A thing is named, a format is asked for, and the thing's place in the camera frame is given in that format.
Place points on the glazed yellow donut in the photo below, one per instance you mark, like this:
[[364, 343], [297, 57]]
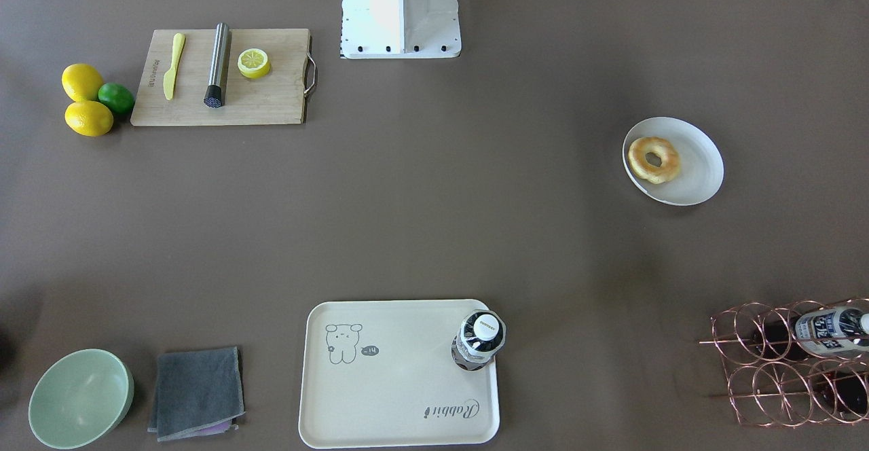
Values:
[[654, 159]]

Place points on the white round plate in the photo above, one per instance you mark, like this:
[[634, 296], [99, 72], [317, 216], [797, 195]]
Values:
[[702, 171]]

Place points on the dark tea bottle on tray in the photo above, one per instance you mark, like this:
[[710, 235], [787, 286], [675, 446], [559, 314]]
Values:
[[480, 336]]

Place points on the cream rabbit tray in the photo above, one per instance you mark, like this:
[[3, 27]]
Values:
[[380, 373]]

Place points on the bamboo cutting board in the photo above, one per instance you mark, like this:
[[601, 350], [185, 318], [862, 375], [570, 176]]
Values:
[[279, 98]]

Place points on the half lemon slice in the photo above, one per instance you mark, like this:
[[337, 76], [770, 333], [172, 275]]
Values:
[[253, 63]]

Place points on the steel cylinder muddler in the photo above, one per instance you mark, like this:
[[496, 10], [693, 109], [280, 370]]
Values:
[[214, 95]]

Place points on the grey folded cloth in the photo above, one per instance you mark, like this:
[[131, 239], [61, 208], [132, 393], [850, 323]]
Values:
[[197, 393]]

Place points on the yellow plastic knife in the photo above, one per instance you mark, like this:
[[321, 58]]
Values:
[[170, 76]]

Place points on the green lime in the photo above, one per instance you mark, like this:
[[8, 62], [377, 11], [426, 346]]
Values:
[[116, 97]]

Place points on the lower yellow lemon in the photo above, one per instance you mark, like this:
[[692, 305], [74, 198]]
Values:
[[89, 118]]

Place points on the yellow lemon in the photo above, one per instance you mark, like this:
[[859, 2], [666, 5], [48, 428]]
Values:
[[89, 118], [81, 82]]

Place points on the upper yellow lemon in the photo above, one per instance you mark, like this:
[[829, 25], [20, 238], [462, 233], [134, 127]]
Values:
[[81, 82]]

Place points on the mint green bowl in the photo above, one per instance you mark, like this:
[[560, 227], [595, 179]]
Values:
[[80, 398]]

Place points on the bottle lying in rack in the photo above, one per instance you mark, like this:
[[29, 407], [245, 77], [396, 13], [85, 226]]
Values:
[[839, 332]]

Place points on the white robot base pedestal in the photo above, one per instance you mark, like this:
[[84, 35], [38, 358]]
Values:
[[400, 29]]

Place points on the copper wire bottle rack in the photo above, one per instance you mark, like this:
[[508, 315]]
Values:
[[776, 393]]

